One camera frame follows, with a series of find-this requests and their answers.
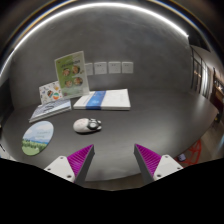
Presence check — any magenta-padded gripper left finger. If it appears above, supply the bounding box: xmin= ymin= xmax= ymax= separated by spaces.
xmin=43 ymin=143 xmax=95 ymax=186

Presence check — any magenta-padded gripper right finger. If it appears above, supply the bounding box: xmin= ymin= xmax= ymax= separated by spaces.
xmin=133 ymin=143 xmax=184 ymax=186

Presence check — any white panda-face computer mouse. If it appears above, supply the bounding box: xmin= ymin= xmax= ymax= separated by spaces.
xmin=72 ymin=117 xmax=103 ymax=135

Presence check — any round landscape-print mouse pad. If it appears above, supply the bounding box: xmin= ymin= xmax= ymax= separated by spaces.
xmin=21 ymin=120 xmax=55 ymax=157

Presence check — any grey striped-cover book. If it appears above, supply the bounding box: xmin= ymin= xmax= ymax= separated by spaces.
xmin=28 ymin=98 xmax=73 ymax=124

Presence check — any white sticker-print card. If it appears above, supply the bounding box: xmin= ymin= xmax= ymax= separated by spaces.
xmin=38 ymin=80 xmax=65 ymax=105

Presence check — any white book with blue band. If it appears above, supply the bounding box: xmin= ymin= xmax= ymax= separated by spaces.
xmin=72 ymin=88 xmax=132 ymax=111

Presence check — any green upright menu sign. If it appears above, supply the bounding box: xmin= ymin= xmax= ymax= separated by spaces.
xmin=54 ymin=50 xmax=90 ymax=100

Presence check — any curved ceiling light strip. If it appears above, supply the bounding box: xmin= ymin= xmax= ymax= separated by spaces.
xmin=0 ymin=1 xmax=190 ymax=80

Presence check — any red wire-frame stool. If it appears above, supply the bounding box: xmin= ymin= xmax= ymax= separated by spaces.
xmin=184 ymin=139 xmax=203 ymax=165

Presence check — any white wall socket plate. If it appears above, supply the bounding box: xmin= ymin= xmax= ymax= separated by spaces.
xmin=121 ymin=61 xmax=134 ymax=74
xmin=94 ymin=61 xmax=108 ymax=75
xmin=85 ymin=62 xmax=94 ymax=76
xmin=108 ymin=60 xmax=122 ymax=75

